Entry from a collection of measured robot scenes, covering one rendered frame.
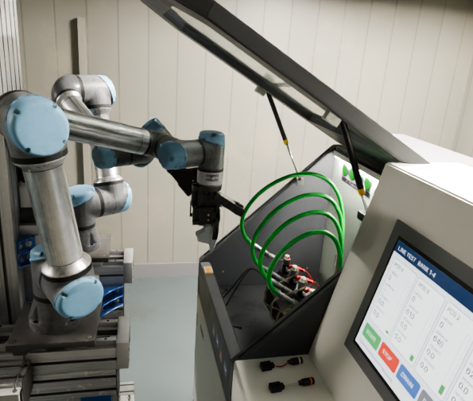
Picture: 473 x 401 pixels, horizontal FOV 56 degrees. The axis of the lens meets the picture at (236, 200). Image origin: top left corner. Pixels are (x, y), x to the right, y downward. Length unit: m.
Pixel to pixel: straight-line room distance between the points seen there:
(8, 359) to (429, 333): 1.06
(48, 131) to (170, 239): 2.71
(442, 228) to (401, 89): 2.93
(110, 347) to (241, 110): 2.38
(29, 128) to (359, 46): 2.99
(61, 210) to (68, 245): 0.09
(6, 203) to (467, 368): 1.19
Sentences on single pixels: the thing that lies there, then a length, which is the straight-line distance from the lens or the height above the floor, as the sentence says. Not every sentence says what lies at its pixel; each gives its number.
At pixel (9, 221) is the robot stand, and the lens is 1.44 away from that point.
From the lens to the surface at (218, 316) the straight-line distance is 1.55.
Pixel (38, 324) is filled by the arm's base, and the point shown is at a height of 1.06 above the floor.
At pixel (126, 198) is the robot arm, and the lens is 1.81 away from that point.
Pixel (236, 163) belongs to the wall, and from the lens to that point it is 3.49.
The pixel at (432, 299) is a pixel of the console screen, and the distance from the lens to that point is 0.99.
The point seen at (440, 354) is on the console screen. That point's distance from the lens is 0.97.
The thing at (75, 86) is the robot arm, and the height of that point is 1.63.
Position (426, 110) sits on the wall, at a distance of 4.02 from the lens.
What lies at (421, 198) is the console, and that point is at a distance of 1.07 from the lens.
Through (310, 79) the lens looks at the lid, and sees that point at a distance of 1.06.
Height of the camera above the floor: 1.80
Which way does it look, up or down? 19 degrees down
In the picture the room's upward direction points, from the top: 4 degrees clockwise
